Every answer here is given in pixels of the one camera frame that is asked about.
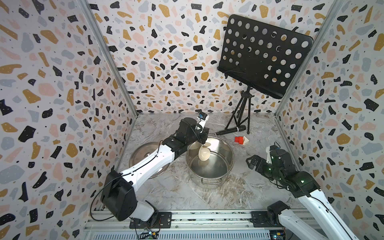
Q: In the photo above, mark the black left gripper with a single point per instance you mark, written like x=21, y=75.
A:
x=204, y=134

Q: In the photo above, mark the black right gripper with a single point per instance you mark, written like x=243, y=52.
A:
x=256, y=158

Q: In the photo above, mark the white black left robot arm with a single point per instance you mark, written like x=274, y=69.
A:
x=119, y=191

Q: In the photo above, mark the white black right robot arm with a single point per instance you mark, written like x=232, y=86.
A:
x=306, y=189

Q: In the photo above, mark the white card piece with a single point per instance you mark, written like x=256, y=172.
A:
x=245, y=140

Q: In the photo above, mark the red block toy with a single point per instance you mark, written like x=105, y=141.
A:
x=239, y=140

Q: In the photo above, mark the black microphone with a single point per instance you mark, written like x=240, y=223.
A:
x=231, y=130

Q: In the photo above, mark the black music stand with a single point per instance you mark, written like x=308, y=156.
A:
x=263, y=57

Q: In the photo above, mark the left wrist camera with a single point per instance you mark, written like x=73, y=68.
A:
x=202, y=119

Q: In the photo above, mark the aluminium mounting rail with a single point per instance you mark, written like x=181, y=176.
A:
x=190, y=225

